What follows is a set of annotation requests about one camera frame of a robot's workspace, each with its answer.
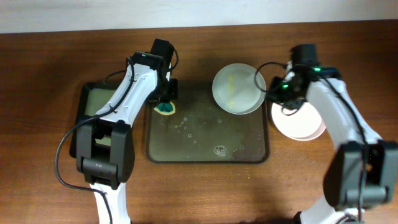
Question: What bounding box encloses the green yellow sponge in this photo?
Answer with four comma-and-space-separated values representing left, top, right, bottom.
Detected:
154, 101, 176, 116

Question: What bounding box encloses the white plate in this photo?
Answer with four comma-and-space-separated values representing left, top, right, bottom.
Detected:
271, 103, 326, 141
211, 63, 267, 114

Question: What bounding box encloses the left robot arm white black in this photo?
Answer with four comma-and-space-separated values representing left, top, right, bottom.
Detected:
76, 58, 174, 223

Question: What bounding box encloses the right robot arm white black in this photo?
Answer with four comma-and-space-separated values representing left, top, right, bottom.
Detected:
266, 62, 397, 224

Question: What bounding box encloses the large dark serving tray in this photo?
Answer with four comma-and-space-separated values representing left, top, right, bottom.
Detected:
146, 80, 270, 164

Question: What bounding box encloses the small black water tray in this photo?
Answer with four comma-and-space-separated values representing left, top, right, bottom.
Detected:
76, 82, 118, 159

